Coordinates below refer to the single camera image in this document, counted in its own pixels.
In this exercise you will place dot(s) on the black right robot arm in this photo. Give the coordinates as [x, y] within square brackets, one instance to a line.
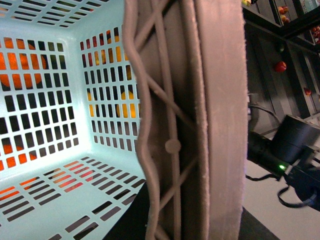
[290, 155]

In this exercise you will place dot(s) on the light blue shopping basket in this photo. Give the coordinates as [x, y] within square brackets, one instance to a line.
[69, 120]

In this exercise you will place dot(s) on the grey basket handle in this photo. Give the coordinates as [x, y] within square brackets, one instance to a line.
[189, 60]

